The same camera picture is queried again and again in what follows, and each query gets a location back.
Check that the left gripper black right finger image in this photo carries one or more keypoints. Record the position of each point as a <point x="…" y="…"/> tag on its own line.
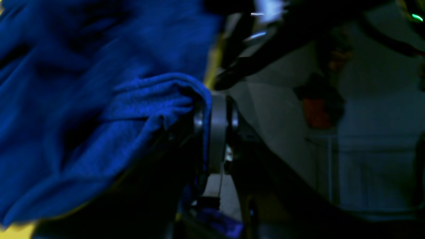
<point x="275" y="202"/>

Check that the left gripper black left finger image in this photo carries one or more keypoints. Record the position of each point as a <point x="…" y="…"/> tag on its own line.
<point x="144" y="200"/>

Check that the dark blue long-sleeve shirt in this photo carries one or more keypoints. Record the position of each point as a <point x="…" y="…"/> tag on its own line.
<point x="86" y="87"/>

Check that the yellow table cloth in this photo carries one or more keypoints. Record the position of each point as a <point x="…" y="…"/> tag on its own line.
<point x="24" y="231"/>

